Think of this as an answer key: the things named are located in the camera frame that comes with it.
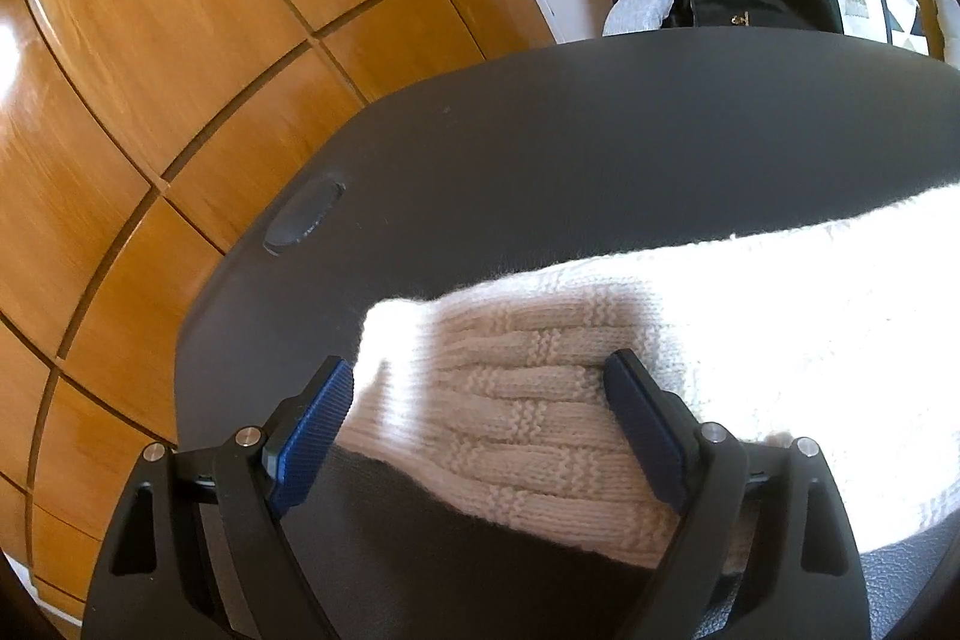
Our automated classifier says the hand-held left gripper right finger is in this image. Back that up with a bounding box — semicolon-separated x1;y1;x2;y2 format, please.
604;349;875;640

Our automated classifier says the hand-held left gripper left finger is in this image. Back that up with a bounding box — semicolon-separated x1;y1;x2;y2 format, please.
82;355;355;640

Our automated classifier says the white knit sweater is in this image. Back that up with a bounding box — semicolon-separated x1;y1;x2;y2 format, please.
330;181;960;570

